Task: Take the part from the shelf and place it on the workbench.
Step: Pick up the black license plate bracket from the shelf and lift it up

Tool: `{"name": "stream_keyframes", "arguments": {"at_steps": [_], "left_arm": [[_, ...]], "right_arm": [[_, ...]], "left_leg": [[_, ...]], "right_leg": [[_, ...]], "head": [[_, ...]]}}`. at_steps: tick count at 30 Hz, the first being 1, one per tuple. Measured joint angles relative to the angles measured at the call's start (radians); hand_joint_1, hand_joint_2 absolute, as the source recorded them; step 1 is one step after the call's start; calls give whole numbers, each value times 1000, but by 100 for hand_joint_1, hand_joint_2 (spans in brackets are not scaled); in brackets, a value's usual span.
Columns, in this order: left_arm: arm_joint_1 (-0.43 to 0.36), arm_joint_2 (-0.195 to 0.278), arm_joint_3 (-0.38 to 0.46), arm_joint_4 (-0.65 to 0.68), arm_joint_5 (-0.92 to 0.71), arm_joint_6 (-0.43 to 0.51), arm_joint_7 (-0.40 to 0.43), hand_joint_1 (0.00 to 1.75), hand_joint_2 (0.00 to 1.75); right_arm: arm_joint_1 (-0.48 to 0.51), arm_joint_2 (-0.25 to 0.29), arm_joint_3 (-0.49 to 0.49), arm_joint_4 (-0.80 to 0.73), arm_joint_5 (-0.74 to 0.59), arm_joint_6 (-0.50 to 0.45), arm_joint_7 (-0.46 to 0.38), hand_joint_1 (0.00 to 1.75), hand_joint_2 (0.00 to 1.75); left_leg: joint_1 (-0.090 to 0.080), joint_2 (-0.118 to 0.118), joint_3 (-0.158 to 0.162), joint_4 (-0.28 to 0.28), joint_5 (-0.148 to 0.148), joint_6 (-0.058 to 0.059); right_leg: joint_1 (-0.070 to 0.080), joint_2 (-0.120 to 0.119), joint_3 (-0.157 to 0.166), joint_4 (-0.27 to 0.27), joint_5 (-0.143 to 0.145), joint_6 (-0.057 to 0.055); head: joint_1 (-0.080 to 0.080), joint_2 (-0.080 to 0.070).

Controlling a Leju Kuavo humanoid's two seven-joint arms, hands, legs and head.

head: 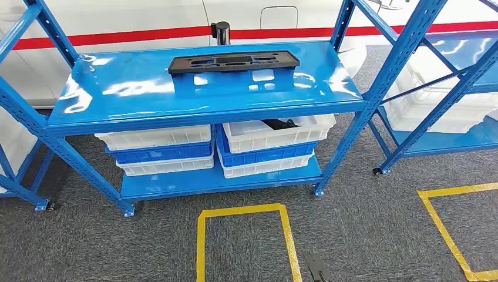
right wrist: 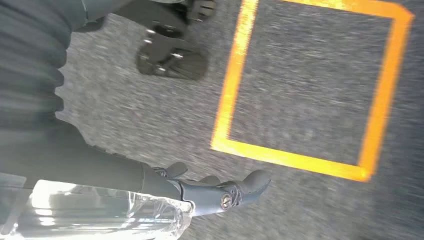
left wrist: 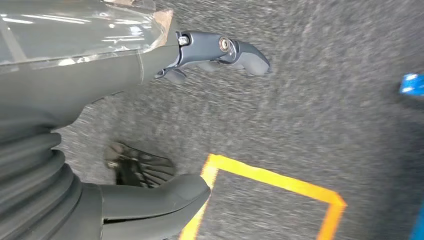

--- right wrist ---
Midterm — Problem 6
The clear plastic hand wrap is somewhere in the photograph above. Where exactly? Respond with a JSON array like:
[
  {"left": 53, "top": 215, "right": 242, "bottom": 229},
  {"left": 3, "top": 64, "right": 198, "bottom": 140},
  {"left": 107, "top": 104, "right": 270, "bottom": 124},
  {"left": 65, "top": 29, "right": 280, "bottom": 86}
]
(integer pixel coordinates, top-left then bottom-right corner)
[{"left": 0, "top": 173, "right": 194, "bottom": 240}]

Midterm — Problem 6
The yellow tape floor square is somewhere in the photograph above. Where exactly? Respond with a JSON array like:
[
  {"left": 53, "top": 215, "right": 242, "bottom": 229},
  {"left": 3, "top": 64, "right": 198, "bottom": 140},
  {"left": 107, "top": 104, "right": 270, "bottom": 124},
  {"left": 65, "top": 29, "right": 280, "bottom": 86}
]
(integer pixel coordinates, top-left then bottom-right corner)
[{"left": 210, "top": 0, "right": 415, "bottom": 183}]

